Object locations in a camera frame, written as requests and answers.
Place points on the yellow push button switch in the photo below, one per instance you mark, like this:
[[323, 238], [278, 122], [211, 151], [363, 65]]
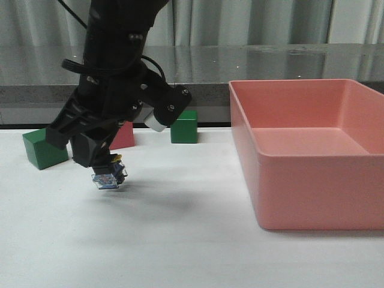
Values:
[[109, 175]]

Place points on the right green cube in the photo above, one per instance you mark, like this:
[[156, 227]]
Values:
[[184, 129]]

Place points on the pink cube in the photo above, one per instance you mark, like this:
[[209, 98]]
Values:
[[124, 137]]

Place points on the green cube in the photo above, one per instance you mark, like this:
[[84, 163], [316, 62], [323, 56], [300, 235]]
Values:
[[40, 153], [184, 129]]

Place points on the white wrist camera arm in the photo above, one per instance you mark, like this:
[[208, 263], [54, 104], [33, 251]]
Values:
[[151, 122]]

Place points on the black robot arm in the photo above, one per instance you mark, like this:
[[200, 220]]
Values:
[[116, 32]]

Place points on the grey curtain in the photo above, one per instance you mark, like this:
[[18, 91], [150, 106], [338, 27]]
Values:
[[206, 23]]

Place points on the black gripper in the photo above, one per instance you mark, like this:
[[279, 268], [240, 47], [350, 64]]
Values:
[[103, 96]]

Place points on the pink plastic bin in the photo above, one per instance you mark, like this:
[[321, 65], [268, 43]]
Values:
[[311, 152]]

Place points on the left green cube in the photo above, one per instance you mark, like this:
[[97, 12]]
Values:
[[40, 153]]

